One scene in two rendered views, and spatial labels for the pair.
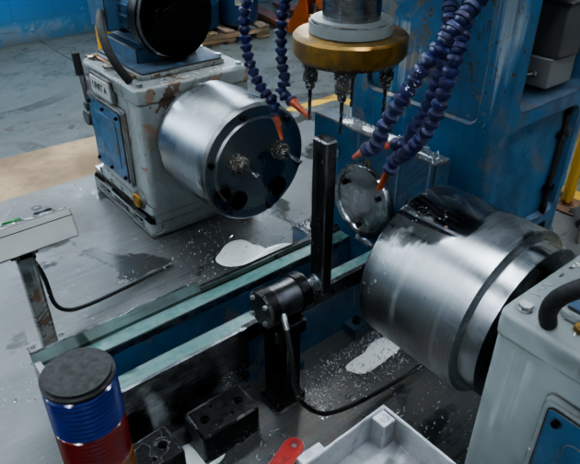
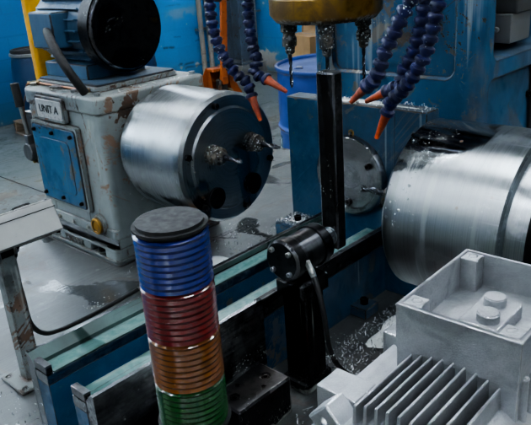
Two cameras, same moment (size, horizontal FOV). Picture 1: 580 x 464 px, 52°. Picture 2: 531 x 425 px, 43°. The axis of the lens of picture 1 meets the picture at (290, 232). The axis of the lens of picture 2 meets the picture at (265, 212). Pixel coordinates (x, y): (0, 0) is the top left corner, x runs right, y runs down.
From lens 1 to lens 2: 0.27 m
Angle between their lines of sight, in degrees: 13
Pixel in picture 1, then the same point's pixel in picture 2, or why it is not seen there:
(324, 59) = (308, 11)
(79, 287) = (46, 318)
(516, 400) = not seen: outside the picture
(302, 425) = not seen: hidden behind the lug
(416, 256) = (438, 172)
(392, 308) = (422, 233)
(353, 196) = not seen: hidden behind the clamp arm
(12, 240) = not seen: outside the picture
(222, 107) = (191, 99)
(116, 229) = (73, 265)
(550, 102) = (517, 54)
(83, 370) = (175, 217)
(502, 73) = (473, 19)
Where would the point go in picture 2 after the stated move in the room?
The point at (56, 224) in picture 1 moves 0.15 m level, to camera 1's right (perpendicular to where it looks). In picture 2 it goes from (39, 216) to (141, 204)
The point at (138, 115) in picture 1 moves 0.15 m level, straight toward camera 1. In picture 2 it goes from (98, 126) to (113, 143)
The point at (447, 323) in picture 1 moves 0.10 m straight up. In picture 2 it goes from (486, 225) to (490, 145)
